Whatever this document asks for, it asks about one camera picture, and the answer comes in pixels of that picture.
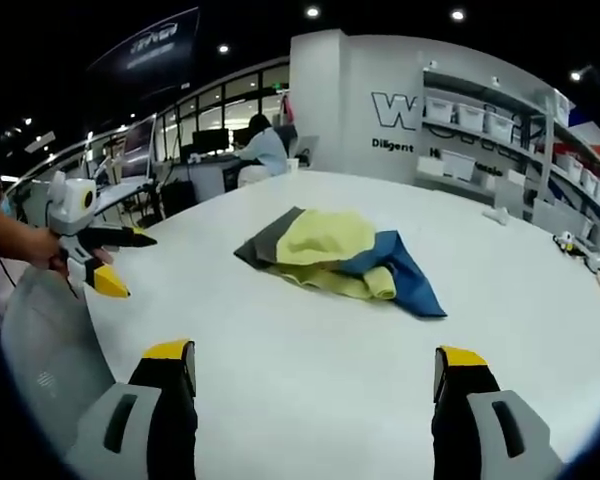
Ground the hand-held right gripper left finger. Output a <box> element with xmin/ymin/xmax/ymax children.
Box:
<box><xmin>64</xmin><ymin>338</ymin><xmax>199</xmax><ymax>480</ymax></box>

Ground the person's left hand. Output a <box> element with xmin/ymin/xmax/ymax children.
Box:
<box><xmin>0</xmin><ymin>205</ymin><xmax>115</xmax><ymax>274</ymax></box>

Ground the small white yellow gadget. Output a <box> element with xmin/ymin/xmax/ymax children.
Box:
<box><xmin>552</xmin><ymin>231</ymin><xmax>577</xmax><ymax>255</ymax></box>

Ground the grey panel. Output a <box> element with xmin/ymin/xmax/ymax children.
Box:
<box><xmin>0</xmin><ymin>268</ymin><xmax>117</xmax><ymax>454</ymax></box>

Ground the black computer monitor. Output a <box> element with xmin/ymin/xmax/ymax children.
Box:
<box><xmin>191</xmin><ymin>127</ymin><xmax>230</xmax><ymax>154</ymax></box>

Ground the row of white storage bins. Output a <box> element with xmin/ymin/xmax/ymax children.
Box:
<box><xmin>424</xmin><ymin>94</ymin><xmax>600</xmax><ymax>214</ymax></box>

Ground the grey metal shelf unit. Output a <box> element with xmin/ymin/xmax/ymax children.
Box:
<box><xmin>415</xmin><ymin>66</ymin><xmax>600</xmax><ymax>261</ymax></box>

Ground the small white object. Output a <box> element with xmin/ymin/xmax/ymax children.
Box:
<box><xmin>481</xmin><ymin>205</ymin><xmax>512</xmax><ymax>227</ymax></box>

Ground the dark hanging banner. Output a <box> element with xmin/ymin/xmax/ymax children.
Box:
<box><xmin>86</xmin><ymin>6</ymin><xmax>201</xmax><ymax>104</ymax></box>

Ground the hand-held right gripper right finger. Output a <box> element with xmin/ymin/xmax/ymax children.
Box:
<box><xmin>431</xmin><ymin>344</ymin><xmax>566</xmax><ymax>480</ymax></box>

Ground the yellow blue grey garment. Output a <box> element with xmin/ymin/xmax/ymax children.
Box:
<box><xmin>233</xmin><ymin>206</ymin><xmax>449</xmax><ymax>319</ymax></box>

